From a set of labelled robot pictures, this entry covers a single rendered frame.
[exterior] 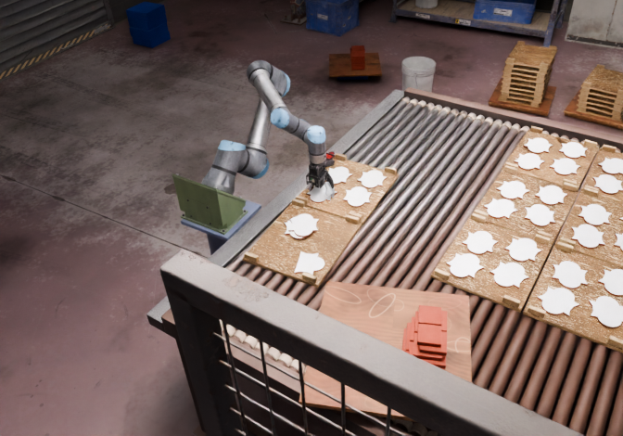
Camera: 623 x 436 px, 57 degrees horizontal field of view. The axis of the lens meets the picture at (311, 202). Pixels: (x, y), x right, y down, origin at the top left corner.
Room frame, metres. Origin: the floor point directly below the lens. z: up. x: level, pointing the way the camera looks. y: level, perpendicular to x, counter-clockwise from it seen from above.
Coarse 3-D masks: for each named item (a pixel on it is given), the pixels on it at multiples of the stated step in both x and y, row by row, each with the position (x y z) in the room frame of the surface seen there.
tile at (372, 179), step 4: (368, 172) 2.28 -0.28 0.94; (372, 172) 2.28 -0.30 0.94; (376, 172) 2.28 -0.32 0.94; (380, 172) 2.28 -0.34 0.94; (364, 176) 2.24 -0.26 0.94; (368, 176) 2.24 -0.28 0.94; (372, 176) 2.24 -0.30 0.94; (376, 176) 2.24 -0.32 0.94; (380, 176) 2.24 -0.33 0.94; (384, 176) 2.24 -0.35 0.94; (360, 180) 2.22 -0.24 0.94; (364, 180) 2.21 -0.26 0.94; (368, 180) 2.21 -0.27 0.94; (372, 180) 2.21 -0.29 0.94; (376, 180) 2.21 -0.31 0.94; (380, 180) 2.21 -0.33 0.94; (364, 184) 2.18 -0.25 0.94; (368, 184) 2.18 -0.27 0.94; (372, 184) 2.18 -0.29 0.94; (376, 184) 2.18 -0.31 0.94; (380, 184) 2.18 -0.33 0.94
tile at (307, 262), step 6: (300, 252) 1.74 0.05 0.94; (300, 258) 1.70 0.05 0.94; (306, 258) 1.70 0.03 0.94; (312, 258) 1.70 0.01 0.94; (318, 258) 1.70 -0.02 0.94; (300, 264) 1.67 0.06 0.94; (306, 264) 1.66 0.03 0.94; (312, 264) 1.66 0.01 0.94; (318, 264) 1.66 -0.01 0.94; (300, 270) 1.64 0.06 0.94; (306, 270) 1.63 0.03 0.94; (312, 270) 1.63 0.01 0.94; (318, 270) 1.63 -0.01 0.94
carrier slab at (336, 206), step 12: (348, 168) 2.33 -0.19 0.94; (360, 168) 2.33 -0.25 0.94; (372, 168) 2.32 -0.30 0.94; (348, 180) 2.23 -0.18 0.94; (384, 180) 2.22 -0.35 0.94; (372, 192) 2.13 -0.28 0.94; (384, 192) 2.12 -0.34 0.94; (312, 204) 2.06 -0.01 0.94; (324, 204) 2.06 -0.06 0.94; (336, 204) 2.05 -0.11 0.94; (348, 204) 2.05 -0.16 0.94; (372, 204) 2.04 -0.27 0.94
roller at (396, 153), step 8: (432, 112) 2.86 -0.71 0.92; (424, 120) 2.78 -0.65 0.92; (432, 120) 2.82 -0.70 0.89; (416, 128) 2.70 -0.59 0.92; (424, 128) 2.73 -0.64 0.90; (408, 136) 2.62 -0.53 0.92; (416, 136) 2.65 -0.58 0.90; (400, 144) 2.55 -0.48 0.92; (408, 144) 2.57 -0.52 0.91; (392, 152) 2.48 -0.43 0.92; (400, 152) 2.50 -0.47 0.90; (384, 160) 2.41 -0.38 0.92; (392, 160) 2.42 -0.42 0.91; (384, 168) 2.35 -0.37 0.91; (272, 280) 1.61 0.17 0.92; (280, 280) 1.62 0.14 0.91; (272, 288) 1.58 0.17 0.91; (232, 328) 1.38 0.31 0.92
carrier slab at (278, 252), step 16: (288, 208) 2.04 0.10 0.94; (304, 208) 2.04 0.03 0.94; (272, 224) 1.93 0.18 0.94; (320, 224) 1.92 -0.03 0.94; (336, 224) 1.91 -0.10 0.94; (352, 224) 1.90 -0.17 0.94; (272, 240) 1.83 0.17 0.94; (288, 240) 1.82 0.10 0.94; (304, 240) 1.82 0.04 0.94; (320, 240) 1.81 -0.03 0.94; (336, 240) 1.81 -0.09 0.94; (272, 256) 1.73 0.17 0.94; (288, 256) 1.73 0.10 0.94; (320, 256) 1.72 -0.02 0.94; (336, 256) 1.71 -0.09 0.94; (288, 272) 1.64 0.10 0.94; (320, 272) 1.63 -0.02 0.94
